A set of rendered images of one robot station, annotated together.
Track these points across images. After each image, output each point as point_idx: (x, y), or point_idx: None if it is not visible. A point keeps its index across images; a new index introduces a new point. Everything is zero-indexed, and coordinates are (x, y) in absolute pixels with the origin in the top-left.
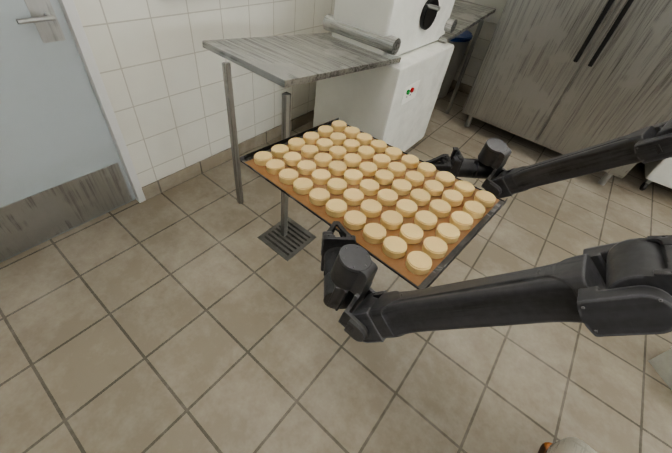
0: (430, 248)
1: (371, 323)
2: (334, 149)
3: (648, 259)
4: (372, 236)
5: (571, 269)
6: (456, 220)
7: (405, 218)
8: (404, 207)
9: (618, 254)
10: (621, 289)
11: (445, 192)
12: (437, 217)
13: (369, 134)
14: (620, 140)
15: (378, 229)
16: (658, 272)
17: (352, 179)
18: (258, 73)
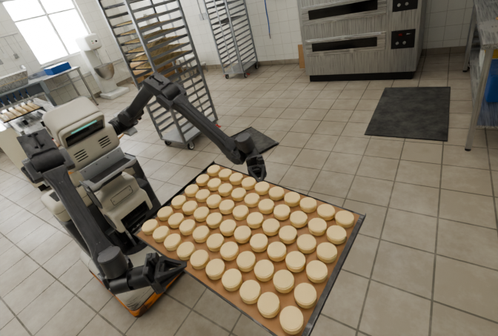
0: (206, 175)
1: None
2: (280, 248)
3: (168, 87)
4: (237, 173)
5: (181, 97)
6: (183, 196)
7: None
8: (216, 196)
9: (170, 93)
10: (178, 87)
11: (181, 219)
12: None
13: (243, 296)
14: (64, 178)
15: (233, 177)
16: (172, 81)
17: (254, 212)
18: None
